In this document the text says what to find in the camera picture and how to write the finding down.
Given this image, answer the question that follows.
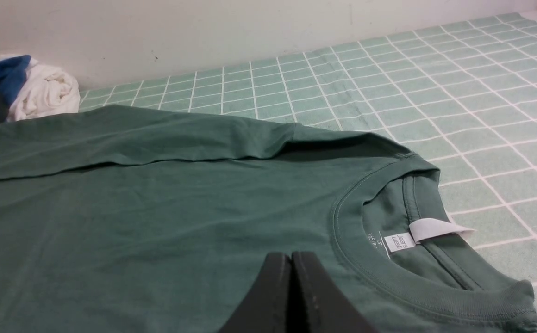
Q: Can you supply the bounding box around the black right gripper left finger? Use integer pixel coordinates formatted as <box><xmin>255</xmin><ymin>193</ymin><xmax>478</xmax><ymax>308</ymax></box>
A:
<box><xmin>219</xmin><ymin>253</ymin><xmax>292</xmax><ymax>333</ymax></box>

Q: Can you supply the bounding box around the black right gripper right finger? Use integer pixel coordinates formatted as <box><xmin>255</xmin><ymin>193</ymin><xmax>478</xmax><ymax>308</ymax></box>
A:
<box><xmin>292</xmin><ymin>252</ymin><xmax>377</xmax><ymax>333</ymax></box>

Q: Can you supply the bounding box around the green long-sleeve top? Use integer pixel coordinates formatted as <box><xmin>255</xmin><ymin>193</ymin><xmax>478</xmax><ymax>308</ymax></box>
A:
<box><xmin>0</xmin><ymin>105</ymin><xmax>537</xmax><ymax>333</ymax></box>

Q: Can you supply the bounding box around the green checkered tablecloth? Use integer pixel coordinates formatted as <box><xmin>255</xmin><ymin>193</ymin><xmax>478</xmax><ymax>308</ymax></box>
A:
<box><xmin>80</xmin><ymin>12</ymin><xmax>537</xmax><ymax>306</ymax></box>

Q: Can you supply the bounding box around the white crumpled garment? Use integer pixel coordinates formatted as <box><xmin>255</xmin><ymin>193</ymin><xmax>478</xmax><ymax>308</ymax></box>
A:
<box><xmin>0</xmin><ymin>55</ymin><xmax>80</xmax><ymax>122</ymax></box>

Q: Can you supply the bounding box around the blue crumpled garment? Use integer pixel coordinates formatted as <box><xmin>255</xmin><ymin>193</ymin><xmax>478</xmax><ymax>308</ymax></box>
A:
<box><xmin>0</xmin><ymin>55</ymin><xmax>32</xmax><ymax>107</ymax></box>

